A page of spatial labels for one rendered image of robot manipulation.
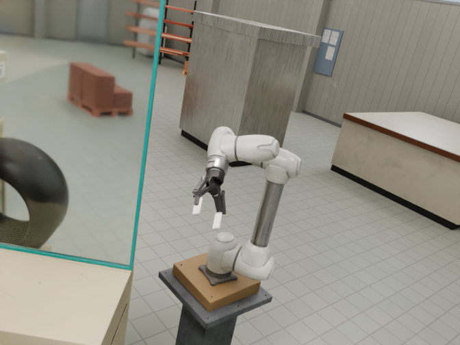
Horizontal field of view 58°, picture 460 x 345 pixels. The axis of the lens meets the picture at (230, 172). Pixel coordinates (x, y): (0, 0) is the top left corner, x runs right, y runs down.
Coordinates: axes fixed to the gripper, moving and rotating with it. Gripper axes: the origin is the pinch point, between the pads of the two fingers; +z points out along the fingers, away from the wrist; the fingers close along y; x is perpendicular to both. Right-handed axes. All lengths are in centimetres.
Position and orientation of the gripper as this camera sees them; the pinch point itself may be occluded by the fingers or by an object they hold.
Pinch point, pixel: (206, 219)
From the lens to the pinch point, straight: 160.2
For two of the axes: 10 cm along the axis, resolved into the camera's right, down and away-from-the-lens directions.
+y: -5.2, -4.8, -7.0
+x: 8.4, -1.4, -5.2
